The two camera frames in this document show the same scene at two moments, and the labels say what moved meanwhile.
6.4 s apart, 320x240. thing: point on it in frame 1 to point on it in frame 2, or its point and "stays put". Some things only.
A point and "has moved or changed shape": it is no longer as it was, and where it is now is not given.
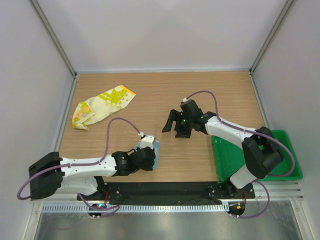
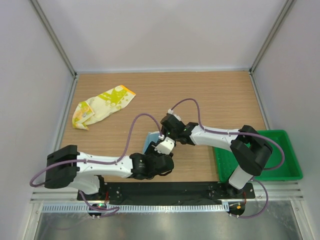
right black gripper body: [183, 122] to [172, 134]
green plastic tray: [229, 158] stays put
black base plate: [113, 193] stays put
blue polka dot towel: [156, 148] has moved or changed shape
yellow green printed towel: [100, 105] stays put
